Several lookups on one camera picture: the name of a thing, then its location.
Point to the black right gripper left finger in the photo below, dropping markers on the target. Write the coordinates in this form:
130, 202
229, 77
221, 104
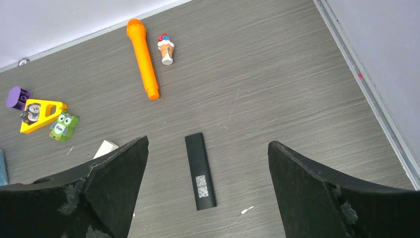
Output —
95, 199

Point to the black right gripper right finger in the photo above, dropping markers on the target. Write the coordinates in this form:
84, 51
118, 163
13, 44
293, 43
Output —
316, 201

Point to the black remote control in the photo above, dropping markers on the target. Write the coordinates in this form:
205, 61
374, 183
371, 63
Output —
200, 172

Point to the white rectangular thermometer device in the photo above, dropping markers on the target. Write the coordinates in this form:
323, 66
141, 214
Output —
105, 148

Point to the green owl toy block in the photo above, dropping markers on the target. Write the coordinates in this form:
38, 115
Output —
63, 127

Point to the blue transparent plastic container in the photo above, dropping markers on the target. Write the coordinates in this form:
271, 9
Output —
3, 170

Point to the yellow triangle shape toy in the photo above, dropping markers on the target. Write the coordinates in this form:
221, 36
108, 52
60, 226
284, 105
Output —
50, 110

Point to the poker chips stack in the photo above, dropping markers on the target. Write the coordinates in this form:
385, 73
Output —
31, 114

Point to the purple cylinder toy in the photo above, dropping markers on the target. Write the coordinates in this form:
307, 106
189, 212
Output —
17, 98

